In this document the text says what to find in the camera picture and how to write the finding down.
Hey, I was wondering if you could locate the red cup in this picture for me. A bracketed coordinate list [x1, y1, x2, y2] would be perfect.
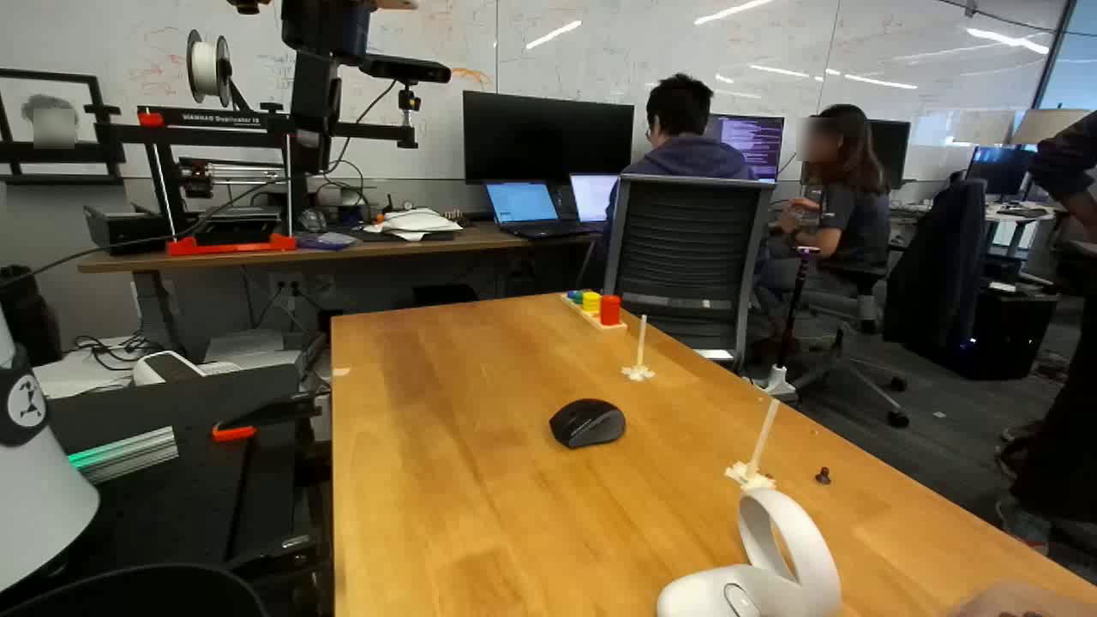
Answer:
[600, 293, 621, 325]

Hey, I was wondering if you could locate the wooden side desk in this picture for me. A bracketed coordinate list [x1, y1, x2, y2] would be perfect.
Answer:
[81, 221, 586, 349]

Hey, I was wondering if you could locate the seated person long hair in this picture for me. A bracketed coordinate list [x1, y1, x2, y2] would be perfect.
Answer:
[757, 101, 890, 297]

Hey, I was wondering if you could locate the white marker stand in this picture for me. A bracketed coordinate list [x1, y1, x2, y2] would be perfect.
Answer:
[621, 316, 654, 384]
[725, 400, 778, 490]

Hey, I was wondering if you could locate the large black monitor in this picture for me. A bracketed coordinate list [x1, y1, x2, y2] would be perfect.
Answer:
[463, 92, 634, 183]

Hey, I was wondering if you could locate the far white marker stand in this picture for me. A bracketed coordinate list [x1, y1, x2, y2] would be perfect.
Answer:
[621, 316, 654, 384]

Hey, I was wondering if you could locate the black computer mouse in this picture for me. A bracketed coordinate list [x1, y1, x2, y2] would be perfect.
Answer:
[547, 398, 626, 448]

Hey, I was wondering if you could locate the grey mesh office chair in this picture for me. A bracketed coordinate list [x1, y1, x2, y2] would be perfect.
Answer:
[602, 175, 771, 364]

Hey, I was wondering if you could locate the open laptop blue screen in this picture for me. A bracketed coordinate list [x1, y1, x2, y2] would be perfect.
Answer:
[488, 183, 582, 240]

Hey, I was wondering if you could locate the red black 3D printer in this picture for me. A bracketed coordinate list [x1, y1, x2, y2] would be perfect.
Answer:
[86, 107, 414, 257]

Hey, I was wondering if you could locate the seated person dark hair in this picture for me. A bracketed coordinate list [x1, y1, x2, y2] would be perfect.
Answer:
[606, 72, 753, 234]

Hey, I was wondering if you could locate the near white marker stand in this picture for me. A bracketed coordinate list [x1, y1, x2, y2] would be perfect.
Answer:
[725, 400, 778, 490]

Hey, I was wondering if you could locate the framed portrait picture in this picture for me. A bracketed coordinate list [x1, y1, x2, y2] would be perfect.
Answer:
[0, 67, 95, 143]

